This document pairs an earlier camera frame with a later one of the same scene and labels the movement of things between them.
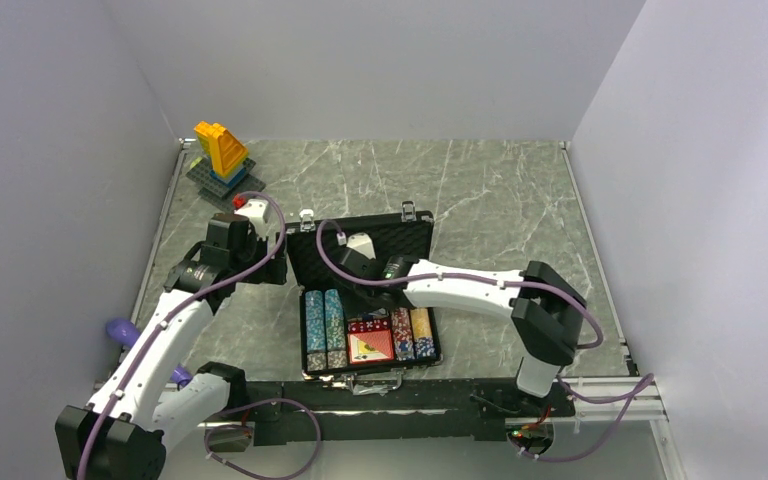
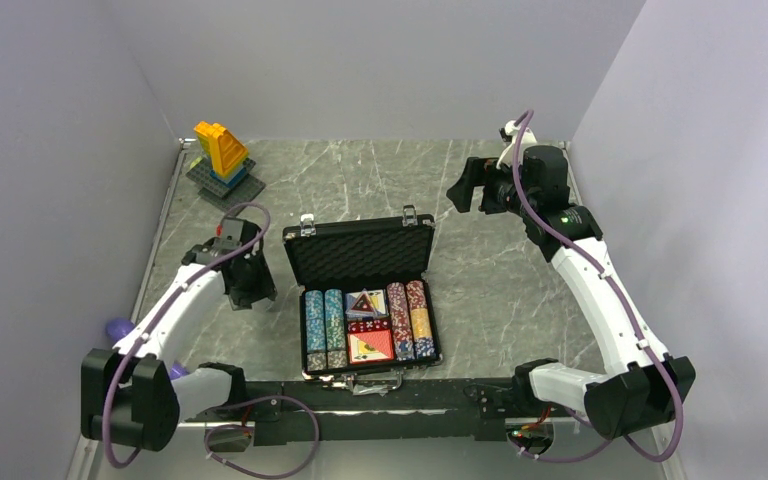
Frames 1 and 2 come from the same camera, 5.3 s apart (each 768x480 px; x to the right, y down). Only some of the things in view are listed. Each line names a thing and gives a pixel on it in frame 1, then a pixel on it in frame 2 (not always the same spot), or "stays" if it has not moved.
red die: [360, 327] stays
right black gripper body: [358, 301] → [500, 194]
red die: [380, 325] stays
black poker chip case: [367, 348] stays
